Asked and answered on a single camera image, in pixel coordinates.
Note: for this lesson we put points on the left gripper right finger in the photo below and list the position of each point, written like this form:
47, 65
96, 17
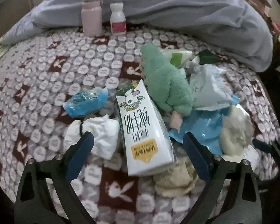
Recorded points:
242, 203

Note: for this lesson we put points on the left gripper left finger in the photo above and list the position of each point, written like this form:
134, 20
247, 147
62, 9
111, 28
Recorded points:
33, 201

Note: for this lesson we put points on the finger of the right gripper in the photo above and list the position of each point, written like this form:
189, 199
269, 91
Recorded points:
262, 146

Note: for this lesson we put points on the cream fuzzy sock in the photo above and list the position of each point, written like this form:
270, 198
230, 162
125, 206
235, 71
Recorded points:
237, 131

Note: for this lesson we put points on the white foil snack bag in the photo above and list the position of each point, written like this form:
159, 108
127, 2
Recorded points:
210, 91

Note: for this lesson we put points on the white tissue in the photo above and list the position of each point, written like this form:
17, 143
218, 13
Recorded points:
105, 131

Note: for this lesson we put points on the white milk carton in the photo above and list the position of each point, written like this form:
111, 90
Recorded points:
147, 144

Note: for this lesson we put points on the blue plastic bag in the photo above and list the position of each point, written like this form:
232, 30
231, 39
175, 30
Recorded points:
205, 126

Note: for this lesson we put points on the beige crumpled paper ball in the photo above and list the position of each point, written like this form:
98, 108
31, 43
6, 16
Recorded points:
178, 180

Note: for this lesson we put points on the dark green wrapper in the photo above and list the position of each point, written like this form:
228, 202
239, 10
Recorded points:
208, 57

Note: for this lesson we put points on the patterned bed cover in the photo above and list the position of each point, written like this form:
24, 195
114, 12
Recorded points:
38, 75

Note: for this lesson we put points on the blue plastic wrapper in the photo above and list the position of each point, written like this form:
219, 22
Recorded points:
86, 102

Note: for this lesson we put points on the green white tissue pack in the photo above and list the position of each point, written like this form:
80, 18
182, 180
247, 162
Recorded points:
178, 58

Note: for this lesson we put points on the lavender blanket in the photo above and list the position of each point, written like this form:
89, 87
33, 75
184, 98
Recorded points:
230, 27

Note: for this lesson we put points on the white pill bottle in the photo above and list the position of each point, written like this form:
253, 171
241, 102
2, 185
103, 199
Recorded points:
117, 19

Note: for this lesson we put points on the pink water bottle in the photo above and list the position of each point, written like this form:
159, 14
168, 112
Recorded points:
91, 16

